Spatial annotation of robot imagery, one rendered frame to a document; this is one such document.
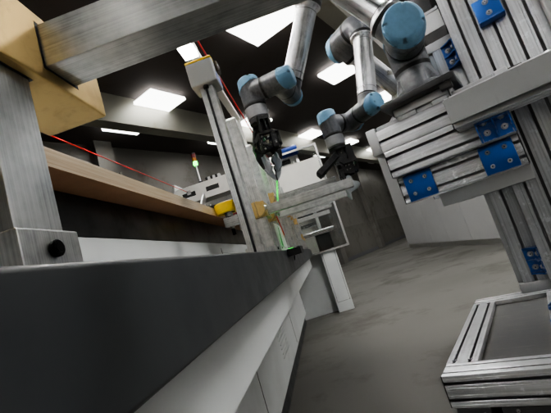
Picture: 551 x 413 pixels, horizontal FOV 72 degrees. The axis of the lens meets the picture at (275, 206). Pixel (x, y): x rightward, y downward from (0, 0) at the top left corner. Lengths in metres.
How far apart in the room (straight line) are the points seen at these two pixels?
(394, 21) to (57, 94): 1.04
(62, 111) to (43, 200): 0.10
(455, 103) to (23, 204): 1.05
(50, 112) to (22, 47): 0.06
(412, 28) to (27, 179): 1.10
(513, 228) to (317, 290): 2.88
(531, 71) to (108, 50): 1.01
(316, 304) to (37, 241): 3.97
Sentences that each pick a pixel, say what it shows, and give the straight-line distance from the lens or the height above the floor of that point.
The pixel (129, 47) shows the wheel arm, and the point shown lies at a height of 0.83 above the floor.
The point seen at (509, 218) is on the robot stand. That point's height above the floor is 0.58.
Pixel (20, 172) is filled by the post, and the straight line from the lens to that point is 0.24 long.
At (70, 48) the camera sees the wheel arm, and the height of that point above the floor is 0.83.
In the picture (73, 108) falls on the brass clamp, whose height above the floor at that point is 0.82.
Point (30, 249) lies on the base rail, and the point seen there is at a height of 0.71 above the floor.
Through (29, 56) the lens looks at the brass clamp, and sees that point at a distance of 0.28.
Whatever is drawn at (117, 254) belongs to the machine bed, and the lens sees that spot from 0.75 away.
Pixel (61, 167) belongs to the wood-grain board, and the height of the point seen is 0.88.
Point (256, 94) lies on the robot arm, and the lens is 1.30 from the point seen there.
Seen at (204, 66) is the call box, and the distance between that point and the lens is 1.04.
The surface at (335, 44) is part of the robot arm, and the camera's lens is 1.78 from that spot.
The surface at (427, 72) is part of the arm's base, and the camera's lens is 1.33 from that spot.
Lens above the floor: 0.67
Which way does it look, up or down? 8 degrees up
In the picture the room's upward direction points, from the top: 17 degrees counter-clockwise
